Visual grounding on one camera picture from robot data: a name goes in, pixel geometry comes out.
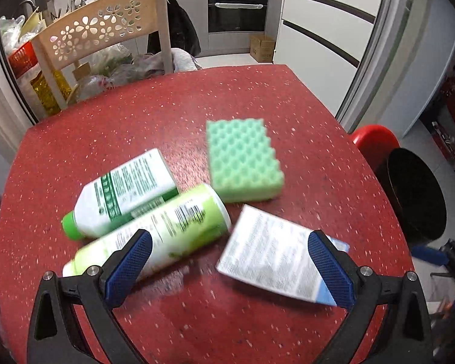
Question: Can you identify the red plastic basket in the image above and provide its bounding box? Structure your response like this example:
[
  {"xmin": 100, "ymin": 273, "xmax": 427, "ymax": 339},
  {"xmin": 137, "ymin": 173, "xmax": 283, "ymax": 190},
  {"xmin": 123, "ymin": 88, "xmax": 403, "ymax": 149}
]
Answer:
[{"xmin": 8, "ymin": 42, "xmax": 39, "ymax": 80}]

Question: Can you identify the pile of clear plastic bags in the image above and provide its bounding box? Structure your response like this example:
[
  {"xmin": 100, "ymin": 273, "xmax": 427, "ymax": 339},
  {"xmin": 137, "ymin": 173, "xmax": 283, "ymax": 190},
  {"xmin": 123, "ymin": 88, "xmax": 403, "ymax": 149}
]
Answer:
[{"xmin": 76, "ymin": 43, "xmax": 198, "ymax": 100}]

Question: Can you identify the green wavy sponge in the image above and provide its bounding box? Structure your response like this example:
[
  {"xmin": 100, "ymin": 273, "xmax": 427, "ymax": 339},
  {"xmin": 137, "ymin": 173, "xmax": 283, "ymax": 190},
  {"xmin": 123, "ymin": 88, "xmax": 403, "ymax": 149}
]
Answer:
[{"xmin": 206, "ymin": 119, "xmax": 285, "ymax": 203}]

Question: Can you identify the brown cardboard box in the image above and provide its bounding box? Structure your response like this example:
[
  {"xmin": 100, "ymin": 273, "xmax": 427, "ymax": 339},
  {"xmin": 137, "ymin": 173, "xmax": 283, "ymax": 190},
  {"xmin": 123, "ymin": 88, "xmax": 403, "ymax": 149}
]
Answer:
[{"xmin": 249, "ymin": 35, "xmax": 277, "ymax": 63}]

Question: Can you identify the red stool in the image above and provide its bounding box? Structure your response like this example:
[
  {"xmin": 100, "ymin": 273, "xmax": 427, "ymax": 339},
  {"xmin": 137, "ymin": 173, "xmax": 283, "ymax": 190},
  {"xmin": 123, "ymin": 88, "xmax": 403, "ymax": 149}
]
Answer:
[{"xmin": 351, "ymin": 125, "xmax": 400, "ymax": 168}]

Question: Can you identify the light green bottle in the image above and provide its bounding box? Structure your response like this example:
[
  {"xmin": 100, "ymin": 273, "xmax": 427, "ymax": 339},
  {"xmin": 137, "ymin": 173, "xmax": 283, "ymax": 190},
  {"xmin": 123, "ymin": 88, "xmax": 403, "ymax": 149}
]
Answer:
[{"xmin": 62, "ymin": 184, "xmax": 232, "ymax": 278}]

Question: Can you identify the white refrigerator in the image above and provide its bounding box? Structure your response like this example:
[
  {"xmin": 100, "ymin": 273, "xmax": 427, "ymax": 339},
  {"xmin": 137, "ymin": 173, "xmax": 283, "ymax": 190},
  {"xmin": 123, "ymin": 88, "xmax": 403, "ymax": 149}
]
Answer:
[{"xmin": 281, "ymin": 0, "xmax": 388, "ymax": 69}]

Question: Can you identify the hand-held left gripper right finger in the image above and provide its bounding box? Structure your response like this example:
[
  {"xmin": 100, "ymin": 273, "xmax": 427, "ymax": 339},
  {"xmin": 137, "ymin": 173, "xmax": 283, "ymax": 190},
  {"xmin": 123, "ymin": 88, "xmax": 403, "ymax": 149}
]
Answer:
[{"xmin": 308, "ymin": 230, "xmax": 436, "ymax": 364}]

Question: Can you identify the black jacket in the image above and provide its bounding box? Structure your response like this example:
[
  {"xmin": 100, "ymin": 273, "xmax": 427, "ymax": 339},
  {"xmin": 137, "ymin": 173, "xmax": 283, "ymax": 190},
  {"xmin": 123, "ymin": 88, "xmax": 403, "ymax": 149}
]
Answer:
[{"xmin": 147, "ymin": 0, "xmax": 201, "ymax": 58}]

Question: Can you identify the white bottle with green cap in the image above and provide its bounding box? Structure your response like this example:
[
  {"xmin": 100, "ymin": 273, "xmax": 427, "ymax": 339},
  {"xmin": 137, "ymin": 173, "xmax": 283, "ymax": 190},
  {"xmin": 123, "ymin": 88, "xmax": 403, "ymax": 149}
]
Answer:
[{"xmin": 62, "ymin": 149, "xmax": 180, "ymax": 241}]

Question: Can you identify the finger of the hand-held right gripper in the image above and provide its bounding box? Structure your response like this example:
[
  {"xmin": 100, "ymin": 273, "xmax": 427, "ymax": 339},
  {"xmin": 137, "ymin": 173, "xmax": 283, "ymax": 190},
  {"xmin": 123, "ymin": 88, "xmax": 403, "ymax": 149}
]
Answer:
[{"xmin": 411, "ymin": 246, "xmax": 450, "ymax": 267}]

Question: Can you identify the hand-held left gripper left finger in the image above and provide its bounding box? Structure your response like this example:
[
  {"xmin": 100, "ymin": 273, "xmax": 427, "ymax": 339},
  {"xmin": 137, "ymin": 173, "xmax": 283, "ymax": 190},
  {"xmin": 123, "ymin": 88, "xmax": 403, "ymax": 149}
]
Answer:
[{"xmin": 27, "ymin": 229, "xmax": 153, "ymax": 364}]

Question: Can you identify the black trash bin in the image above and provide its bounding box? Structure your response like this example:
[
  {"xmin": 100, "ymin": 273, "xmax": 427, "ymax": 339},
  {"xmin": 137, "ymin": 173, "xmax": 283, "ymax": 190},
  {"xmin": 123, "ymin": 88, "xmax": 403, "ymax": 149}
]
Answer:
[{"xmin": 375, "ymin": 148, "xmax": 448, "ymax": 245}]

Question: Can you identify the built-in black oven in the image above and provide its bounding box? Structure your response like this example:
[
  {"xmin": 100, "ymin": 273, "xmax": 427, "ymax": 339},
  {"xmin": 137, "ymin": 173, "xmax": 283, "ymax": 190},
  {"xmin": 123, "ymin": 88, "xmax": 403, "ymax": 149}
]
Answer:
[{"xmin": 208, "ymin": 0, "xmax": 269, "ymax": 34}]

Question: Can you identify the small printed paper box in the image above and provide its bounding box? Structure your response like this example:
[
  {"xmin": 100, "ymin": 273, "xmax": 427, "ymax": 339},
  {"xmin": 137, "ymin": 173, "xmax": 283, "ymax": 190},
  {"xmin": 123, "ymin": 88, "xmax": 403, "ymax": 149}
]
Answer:
[{"xmin": 217, "ymin": 204, "xmax": 350, "ymax": 306}]

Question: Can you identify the yellow bag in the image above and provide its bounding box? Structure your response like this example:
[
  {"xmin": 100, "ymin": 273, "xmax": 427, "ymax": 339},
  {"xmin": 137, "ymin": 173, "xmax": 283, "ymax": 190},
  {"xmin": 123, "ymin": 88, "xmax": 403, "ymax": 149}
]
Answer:
[{"xmin": 30, "ymin": 70, "xmax": 76, "ymax": 117}]

